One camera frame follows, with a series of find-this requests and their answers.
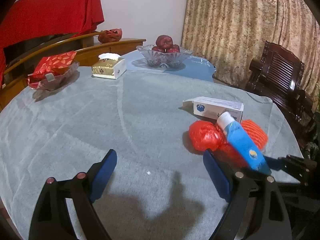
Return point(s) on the beige patterned curtain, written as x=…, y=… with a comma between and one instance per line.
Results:
x=230, y=33

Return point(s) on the red ornament on sideboard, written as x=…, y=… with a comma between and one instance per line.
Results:
x=112, y=35

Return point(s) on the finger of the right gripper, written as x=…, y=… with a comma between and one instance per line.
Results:
x=293, y=165

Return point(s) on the blue toothpaste tube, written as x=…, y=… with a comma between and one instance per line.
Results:
x=243, y=144

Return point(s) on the dark wooden armchair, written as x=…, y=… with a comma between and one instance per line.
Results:
x=277, y=75

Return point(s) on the red snack packet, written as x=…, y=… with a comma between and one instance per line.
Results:
x=51, y=66

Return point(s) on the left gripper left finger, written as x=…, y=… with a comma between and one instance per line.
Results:
x=51, y=219

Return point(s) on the red apples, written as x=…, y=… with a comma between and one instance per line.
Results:
x=165, y=44

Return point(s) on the gold tissue box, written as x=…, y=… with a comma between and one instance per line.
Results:
x=109, y=66

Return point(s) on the red cloth cover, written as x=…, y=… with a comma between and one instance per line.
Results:
x=29, y=19

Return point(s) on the glass fruit bowl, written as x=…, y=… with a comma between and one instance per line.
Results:
x=164, y=60

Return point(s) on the blue plastic bag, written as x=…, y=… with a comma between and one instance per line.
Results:
x=193, y=67

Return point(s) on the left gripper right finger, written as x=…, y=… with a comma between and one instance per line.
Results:
x=255, y=203

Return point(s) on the red crumpled plastic bag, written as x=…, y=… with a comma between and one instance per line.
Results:
x=205, y=135

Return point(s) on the white toothpaste box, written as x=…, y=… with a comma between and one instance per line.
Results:
x=212, y=108

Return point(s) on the light blue tablecloth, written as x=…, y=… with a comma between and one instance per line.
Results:
x=160, y=188

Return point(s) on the orange foam net right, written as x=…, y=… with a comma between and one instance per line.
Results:
x=258, y=136

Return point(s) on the wooden sideboard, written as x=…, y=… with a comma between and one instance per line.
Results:
x=83, y=49

